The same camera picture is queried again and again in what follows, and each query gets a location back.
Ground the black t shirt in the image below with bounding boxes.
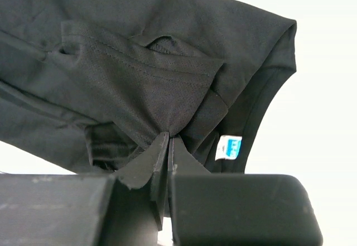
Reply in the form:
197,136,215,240
1,0,297,173

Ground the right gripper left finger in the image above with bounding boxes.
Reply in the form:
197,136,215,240
1,132,170,245

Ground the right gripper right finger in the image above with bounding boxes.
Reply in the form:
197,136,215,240
168,137,323,246

